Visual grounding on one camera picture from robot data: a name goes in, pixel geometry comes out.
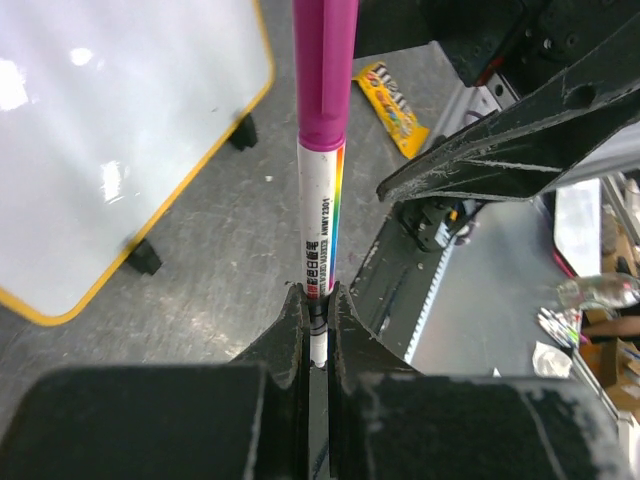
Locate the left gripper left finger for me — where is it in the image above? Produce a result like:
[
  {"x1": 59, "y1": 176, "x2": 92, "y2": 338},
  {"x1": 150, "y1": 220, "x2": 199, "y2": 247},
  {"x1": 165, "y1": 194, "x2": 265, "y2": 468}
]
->
[{"x1": 1, "y1": 285, "x2": 308, "y2": 479}]

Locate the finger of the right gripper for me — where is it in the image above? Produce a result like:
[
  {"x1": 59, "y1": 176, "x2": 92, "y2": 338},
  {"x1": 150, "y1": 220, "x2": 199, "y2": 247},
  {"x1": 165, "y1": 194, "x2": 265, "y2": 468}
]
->
[{"x1": 377, "y1": 74, "x2": 639, "y2": 202}]

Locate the left black whiteboard foot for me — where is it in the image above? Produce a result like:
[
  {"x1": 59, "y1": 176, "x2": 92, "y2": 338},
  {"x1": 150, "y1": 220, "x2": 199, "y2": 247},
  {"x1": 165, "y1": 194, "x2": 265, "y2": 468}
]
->
[{"x1": 125, "y1": 239, "x2": 162, "y2": 275}]

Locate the yellow candy packet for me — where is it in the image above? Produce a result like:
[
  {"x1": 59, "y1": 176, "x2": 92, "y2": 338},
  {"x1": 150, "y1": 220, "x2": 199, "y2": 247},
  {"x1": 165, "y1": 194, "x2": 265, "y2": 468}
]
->
[{"x1": 352, "y1": 61, "x2": 430, "y2": 160}]

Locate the black whiteboard foot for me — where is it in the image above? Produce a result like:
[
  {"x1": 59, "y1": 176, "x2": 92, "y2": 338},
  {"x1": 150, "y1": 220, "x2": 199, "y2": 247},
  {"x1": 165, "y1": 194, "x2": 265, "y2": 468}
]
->
[
  {"x1": 229, "y1": 115, "x2": 258, "y2": 151},
  {"x1": 125, "y1": 239, "x2": 162, "y2": 275}
]

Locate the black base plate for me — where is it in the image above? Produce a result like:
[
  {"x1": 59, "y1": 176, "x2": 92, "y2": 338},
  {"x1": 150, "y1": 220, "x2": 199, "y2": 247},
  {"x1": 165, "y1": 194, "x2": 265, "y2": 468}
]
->
[{"x1": 348, "y1": 199, "x2": 481, "y2": 361}]

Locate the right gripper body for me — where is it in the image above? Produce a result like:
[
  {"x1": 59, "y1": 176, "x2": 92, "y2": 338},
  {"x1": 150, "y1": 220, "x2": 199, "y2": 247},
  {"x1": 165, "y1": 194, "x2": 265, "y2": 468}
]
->
[{"x1": 424, "y1": 1, "x2": 639, "y2": 95}]

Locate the right black whiteboard foot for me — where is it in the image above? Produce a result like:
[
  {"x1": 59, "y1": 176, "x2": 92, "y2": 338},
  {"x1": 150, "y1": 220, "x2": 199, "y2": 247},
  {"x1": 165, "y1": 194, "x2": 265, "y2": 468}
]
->
[{"x1": 229, "y1": 115, "x2": 258, "y2": 151}]

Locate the pink capped whiteboard marker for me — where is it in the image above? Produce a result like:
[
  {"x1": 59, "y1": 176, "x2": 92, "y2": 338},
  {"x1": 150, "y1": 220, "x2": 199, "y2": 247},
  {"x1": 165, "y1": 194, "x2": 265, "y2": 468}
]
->
[{"x1": 292, "y1": 0, "x2": 359, "y2": 368}]

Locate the yellow framed whiteboard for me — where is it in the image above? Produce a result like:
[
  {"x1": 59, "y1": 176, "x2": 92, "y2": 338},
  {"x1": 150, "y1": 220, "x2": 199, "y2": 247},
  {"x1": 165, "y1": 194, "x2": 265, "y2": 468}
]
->
[{"x1": 1, "y1": 1, "x2": 275, "y2": 326}]

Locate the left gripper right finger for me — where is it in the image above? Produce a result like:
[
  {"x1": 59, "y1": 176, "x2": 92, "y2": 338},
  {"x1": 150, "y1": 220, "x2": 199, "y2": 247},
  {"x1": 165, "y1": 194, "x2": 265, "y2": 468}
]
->
[{"x1": 328, "y1": 286, "x2": 632, "y2": 479}]

